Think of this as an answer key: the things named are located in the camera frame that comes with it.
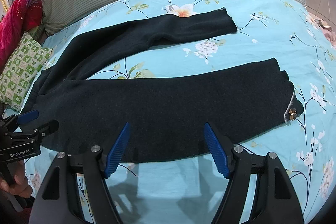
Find black knit pants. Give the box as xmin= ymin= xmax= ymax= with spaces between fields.
xmin=21 ymin=8 xmax=304 ymax=162

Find person left hand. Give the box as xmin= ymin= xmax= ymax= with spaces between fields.
xmin=1 ymin=160 xmax=33 ymax=198

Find green white checkered pillow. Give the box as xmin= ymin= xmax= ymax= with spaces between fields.
xmin=1 ymin=32 xmax=52 ymax=111

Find red pink blanket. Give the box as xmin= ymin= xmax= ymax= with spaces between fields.
xmin=1 ymin=0 xmax=43 ymax=69

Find pink cloth at bed edge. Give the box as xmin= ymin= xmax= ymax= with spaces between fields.
xmin=306 ymin=13 xmax=336 ymax=49

